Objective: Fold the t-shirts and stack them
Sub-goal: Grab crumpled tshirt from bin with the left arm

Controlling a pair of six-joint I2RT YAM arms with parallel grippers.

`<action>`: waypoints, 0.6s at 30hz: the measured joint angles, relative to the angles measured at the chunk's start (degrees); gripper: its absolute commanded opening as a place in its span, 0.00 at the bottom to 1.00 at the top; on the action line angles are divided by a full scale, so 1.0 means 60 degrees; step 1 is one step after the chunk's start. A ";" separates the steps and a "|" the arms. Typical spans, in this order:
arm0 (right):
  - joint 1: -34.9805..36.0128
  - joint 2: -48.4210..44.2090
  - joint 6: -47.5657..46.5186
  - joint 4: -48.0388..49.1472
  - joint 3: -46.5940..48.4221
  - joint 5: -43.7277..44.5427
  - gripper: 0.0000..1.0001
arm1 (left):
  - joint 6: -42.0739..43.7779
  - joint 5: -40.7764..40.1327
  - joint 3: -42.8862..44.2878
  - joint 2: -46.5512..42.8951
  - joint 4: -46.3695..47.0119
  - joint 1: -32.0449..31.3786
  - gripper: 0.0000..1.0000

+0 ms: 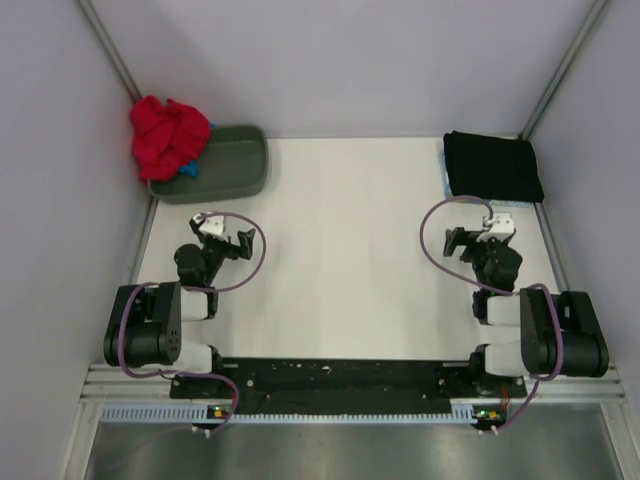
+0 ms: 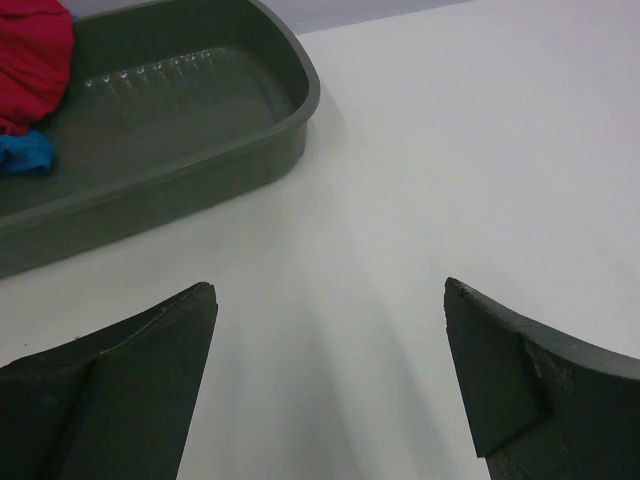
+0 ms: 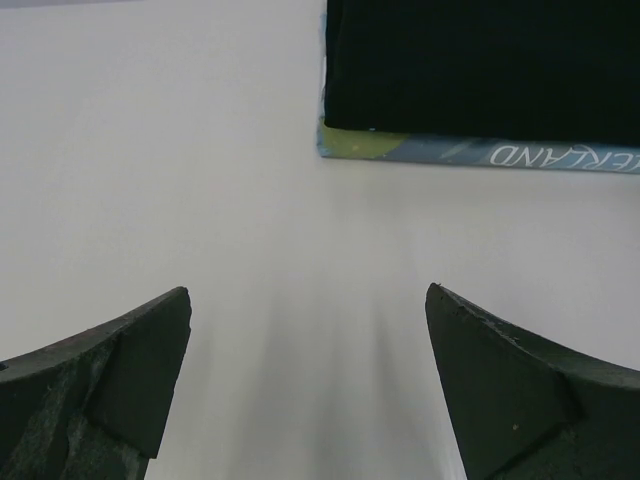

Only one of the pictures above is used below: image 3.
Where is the black folded t shirt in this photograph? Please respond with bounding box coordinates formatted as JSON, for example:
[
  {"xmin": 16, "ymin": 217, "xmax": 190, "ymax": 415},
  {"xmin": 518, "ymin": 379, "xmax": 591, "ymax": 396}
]
[{"xmin": 323, "ymin": 0, "xmax": 640, "ymax": 147}]

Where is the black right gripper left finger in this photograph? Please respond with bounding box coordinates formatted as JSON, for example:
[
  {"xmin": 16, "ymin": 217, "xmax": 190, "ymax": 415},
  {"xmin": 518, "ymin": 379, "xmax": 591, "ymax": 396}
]
[{"xmin": 1, "ymin": 287, "xmax": 191, "ymax": 479}]

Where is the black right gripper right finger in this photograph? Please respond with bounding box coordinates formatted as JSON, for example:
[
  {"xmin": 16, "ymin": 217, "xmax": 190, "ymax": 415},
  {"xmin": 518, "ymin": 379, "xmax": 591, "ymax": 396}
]
[{"xmin": 425, "ymin": 284, "xmax": 639, "ymax": 479}]

